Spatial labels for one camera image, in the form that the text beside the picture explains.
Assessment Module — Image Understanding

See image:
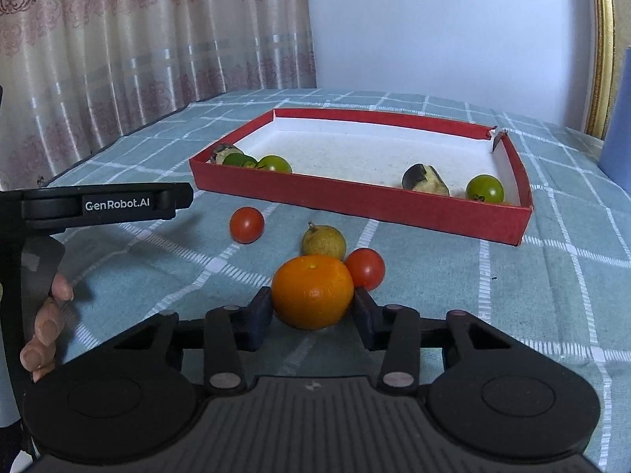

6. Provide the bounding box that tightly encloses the blue electric kettle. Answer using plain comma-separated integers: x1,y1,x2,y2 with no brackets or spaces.
597,47,631,194

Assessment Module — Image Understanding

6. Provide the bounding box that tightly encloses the teal checked tablecloth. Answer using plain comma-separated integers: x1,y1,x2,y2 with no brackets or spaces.
39,88,631,473

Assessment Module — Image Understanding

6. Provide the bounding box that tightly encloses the orange tangerine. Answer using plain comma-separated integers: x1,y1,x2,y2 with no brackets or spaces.
271,255,356,331

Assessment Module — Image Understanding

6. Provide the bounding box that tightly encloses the green tomato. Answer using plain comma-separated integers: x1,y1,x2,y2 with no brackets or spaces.
466,174,506,204
256,155,293,175

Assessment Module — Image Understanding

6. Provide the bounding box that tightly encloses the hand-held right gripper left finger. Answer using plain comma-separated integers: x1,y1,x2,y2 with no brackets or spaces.
111,286,274,396

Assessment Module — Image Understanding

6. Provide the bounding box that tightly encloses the person's left hand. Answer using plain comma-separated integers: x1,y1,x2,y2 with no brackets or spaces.
20,276,75,383

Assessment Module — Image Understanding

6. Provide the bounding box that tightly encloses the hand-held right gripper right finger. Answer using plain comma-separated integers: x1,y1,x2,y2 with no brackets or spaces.
352,286,518,396

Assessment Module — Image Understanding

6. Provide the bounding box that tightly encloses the gold wall moulding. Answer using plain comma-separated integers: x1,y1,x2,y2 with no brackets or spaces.
585,0,617,140

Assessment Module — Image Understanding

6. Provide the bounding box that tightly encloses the red tomato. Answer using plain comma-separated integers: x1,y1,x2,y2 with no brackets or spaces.
344,248,386,292
230,207,265,244

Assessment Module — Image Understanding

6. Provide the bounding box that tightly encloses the yellow round fruit with stem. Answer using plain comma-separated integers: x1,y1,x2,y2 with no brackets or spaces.
302,222,347,261

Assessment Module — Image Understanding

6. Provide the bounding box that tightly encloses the dark-skinned pale fruit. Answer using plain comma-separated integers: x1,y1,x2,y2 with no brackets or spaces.
209,143,245,164
401,163,450,197

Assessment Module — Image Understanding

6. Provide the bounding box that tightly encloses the pink patterned curtain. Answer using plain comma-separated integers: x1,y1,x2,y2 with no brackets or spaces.
0,0,317,193

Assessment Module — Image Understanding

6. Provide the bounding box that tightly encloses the red shallow cardboard box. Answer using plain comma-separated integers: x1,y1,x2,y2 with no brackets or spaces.
189,107,534,247

